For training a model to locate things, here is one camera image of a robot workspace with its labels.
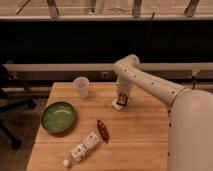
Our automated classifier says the dark eraser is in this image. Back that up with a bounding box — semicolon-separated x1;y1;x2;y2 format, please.
117;93;128;106

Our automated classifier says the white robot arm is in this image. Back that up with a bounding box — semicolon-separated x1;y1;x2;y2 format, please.
113;54;213;171

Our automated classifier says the white sponge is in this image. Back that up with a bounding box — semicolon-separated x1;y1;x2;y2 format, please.
112;98;127;111

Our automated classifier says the clear plastic cup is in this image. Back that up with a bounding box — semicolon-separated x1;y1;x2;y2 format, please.
73;77;89;98

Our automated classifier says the dark red toy boat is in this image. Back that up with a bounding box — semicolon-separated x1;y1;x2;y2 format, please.
97;120;109;142

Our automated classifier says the green bowl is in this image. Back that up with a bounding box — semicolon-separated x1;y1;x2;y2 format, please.
41;101;77;134

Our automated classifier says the black office chair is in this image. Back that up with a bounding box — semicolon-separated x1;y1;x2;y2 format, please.
0;63;38;150

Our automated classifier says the wall power outlet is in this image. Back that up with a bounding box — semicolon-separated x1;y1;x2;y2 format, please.
101;72;109;80

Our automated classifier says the black hanging cable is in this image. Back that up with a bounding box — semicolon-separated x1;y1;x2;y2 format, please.
138;11;156;58

